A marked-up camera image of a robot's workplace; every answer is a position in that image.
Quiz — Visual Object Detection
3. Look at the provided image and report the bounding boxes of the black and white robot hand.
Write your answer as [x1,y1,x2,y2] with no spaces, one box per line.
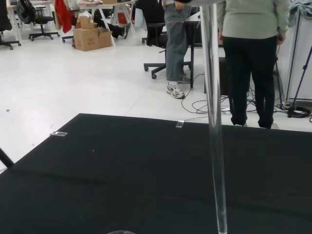
[174,0,226,6]

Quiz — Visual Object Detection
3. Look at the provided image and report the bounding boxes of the black bench cloth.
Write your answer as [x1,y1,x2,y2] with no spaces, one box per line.
[0,113,312,234]

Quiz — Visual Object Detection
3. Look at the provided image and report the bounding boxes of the white trestle desk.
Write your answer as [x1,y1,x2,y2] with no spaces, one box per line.
[79,0,137,47]

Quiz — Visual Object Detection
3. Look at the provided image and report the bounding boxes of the white room panel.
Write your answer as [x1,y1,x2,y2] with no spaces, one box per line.
[282,0,312,103]

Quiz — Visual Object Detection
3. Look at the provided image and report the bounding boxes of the small brown cardboard box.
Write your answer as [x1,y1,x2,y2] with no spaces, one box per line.
[76,17,98,30]

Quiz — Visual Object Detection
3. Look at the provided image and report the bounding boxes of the black floor cables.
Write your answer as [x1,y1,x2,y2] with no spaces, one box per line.
[180,72,312,123]

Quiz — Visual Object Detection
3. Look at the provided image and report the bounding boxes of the black office chair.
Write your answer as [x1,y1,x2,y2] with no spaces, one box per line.
[17,0,61,41]
[0,0,22,51]
[140,0,191,80]

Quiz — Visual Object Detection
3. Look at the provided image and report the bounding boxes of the large brown cardboard box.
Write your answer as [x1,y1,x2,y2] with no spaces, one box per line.
[73,26,114,52]

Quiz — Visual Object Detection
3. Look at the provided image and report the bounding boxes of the black tripod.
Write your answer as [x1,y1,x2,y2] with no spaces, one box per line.
[284,45,312,118]

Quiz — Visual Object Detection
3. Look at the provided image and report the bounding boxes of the black table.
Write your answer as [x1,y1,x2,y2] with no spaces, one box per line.
[182,6,226,89]

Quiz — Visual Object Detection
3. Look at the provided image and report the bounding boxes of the black stand leg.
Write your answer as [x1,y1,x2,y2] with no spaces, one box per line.
[0,146,15,169]

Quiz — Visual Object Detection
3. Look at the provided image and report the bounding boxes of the red hanging garment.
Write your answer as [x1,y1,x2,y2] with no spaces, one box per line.
[54,0,75,34]

